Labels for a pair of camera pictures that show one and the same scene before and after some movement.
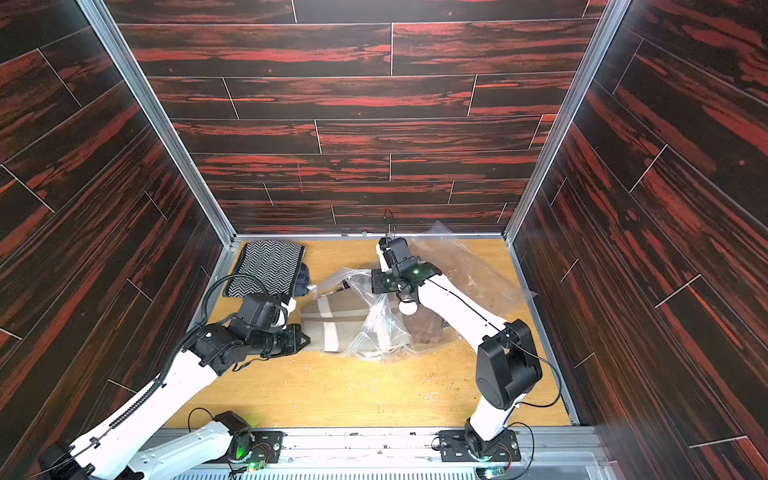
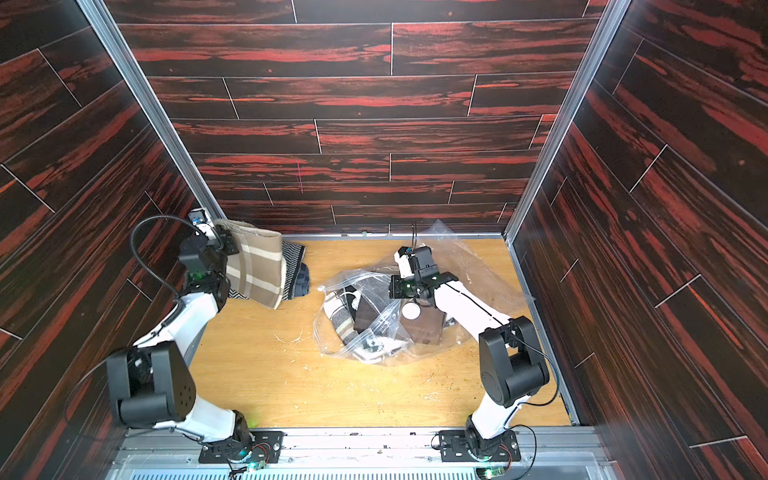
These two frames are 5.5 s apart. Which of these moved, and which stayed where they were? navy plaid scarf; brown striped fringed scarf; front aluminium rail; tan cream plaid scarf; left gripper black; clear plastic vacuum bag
Moved: left gripper black; tan cream plaid scarf
Stayed: navy plaid scarf; front aluminium rail; brown striped fringed scarf; clear plastic vacuum bag
